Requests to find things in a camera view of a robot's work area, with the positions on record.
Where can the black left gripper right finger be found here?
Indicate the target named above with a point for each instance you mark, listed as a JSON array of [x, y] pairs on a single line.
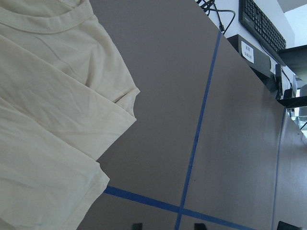
[[200, 226]]

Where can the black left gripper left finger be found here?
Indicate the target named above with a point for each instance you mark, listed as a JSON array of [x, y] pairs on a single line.
[[137, 226]]

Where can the cream long-sleeve graphic shirt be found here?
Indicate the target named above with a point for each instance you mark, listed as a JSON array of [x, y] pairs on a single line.
[[66, 96]]

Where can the black power adapter box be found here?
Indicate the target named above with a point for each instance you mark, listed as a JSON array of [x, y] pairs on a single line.
[[255, 58]]

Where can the black keyboard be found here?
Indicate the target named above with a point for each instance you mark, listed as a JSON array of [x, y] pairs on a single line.
[[260, 26]]

